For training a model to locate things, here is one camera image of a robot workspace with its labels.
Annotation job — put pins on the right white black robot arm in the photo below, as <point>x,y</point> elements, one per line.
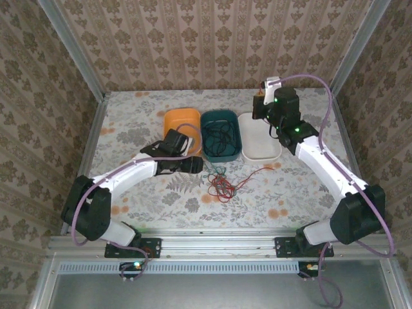
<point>357,219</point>

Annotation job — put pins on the teal plastic tray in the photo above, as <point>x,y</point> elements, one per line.
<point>220,157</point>

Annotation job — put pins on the orange plastic tray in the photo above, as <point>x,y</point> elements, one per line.
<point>180,119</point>

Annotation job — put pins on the white plastic tray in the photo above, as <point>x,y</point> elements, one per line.
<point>257,141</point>

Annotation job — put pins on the floral tablecloth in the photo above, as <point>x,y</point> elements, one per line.
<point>145,106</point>

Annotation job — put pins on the left small controller board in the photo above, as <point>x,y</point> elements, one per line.
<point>130,268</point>

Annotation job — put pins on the small controller board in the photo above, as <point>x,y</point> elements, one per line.
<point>130,268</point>
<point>309,268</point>

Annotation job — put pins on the grey metal panel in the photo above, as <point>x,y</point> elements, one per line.
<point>209,293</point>

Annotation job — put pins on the right small controller board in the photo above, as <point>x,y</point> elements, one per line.
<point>309,268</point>

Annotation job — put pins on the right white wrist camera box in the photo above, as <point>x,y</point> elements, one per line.
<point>269,91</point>

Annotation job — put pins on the aluminium frame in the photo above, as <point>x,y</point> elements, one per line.
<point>209,239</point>

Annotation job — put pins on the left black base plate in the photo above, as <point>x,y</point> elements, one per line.
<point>151,248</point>

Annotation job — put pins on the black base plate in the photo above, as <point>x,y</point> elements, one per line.
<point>283,248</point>
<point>151,248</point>

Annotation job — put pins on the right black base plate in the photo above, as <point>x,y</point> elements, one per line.
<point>283,248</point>

